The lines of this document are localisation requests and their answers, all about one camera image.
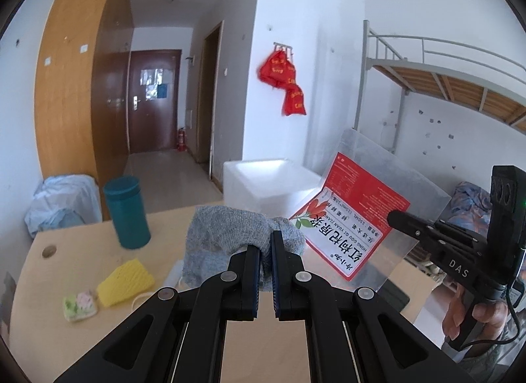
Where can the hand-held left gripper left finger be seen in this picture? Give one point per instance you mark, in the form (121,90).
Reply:
(257,272)

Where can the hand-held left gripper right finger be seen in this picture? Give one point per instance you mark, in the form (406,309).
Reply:
(275,272)

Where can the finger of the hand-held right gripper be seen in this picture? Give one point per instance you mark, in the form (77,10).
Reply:
(407,222)

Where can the grey knitted sock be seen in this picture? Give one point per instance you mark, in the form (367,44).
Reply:
(222,231)

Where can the clear plastic box red label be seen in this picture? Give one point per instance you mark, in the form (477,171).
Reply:
(370,169)

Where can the green floral tissue pack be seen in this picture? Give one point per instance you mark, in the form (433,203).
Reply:
(81,305)

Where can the person's right hand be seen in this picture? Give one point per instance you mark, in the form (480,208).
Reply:
(458,313)

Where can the blue patterned bedding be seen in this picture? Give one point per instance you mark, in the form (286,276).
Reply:
(472,206)

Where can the black flat object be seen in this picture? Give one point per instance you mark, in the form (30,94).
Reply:
(396,296)

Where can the white foam box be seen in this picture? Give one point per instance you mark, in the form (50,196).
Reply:
(267,179)

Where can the yellow sponge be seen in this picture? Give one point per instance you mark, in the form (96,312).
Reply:
(125,282)

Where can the teal cylindrical canister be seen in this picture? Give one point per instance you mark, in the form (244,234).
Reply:
(127,214)

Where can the red fire extinguisher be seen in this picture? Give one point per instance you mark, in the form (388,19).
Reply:
(181,140)

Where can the red fabric bag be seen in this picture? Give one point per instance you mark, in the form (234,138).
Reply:
(294,101)
(277,68)

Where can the brown side door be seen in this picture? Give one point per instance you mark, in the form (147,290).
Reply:
(207,99)

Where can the dark brown entrance door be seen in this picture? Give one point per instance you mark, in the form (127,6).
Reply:
(154,119)

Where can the pale blue plastic sheet bundle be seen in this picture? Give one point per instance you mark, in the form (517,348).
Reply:
(61,202)

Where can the wooden wardrobe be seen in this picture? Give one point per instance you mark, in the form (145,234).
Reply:
(70,91)

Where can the metal bunk bed frame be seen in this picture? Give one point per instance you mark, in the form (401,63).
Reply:
(452,78)

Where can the metal wall hook rack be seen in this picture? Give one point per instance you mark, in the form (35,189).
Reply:
(283,46)

